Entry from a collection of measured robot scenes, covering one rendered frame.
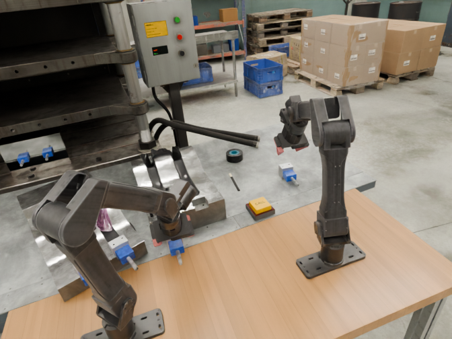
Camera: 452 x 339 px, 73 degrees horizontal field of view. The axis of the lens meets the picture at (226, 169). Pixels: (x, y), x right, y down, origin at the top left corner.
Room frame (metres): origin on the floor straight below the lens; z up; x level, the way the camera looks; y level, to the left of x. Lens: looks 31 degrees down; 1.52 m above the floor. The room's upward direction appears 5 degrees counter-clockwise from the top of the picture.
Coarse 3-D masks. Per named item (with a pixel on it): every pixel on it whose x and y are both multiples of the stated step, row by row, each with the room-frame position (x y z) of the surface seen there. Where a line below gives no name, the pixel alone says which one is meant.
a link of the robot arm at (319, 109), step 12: (336, 96) 0.75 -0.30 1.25; (300, 108) 0.90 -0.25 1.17; (312, 108) 0.74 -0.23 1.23; (324, 108) 0.72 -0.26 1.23; (336, 108) 0.76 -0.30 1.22; (348, 108) 0.72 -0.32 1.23; (312, 120) 0.73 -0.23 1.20; (324, 120) 0.70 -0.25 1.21; (348, 120) 0.70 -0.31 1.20; (312, 132) 0.73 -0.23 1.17
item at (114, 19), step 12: (108, 12) 2.14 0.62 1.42; (120, 12) 1.51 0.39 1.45; (108, 24) 2.14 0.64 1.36; (120, 24) 1.50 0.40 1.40; (120, 36) 1.50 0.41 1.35; (120, 48) 1.50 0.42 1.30; (120, 72) 2.14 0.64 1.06; (132, 72) 1.50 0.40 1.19; (132, 84) 1.50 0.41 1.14; (132, 96) 1.50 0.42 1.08; (144, 120) 1.50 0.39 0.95; (144, 132) 1.50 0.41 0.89; (144, 144) 1.48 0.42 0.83; (156, 144) 1.54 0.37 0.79
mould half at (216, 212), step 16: (160, 160) 1.09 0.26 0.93; (192, 160) 1.10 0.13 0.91; (144, 176) 1.02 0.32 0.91; (160, 176) 1.02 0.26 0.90; (176, 176) 1.02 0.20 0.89; (192, 176) 1.02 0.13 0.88; (208, 192) 0.89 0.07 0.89; (192, 208) 0.81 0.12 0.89; (208, 208) 0.83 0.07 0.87; (224, 208) 0.85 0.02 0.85; (192, 224) 0.81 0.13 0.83; (208, 224) 0.83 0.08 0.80
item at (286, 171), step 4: (280, 164) 1.10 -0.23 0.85; (284, 164) 1.10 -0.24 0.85; (288, 164) 1.09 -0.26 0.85; (280, 168) 1.08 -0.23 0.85; (284, 168) 1.07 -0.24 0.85; (288, 168) 1.07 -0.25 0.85; (292, 168) 1.07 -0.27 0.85; (280, 172) 1.08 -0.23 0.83; (284, 172) 1.05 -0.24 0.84; (288, 172) 1.05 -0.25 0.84; (292, 172) 1.05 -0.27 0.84; (280, 176) 1.07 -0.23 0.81; (284, 176) 1.05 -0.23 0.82; (288, 176) 1.03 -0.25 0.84; (292, 176) 1.03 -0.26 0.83; (296, 176) 1.03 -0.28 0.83; (288, 180) 1.03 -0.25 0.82; (292, 180) 1.01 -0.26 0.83; (296, 184) 0.98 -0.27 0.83
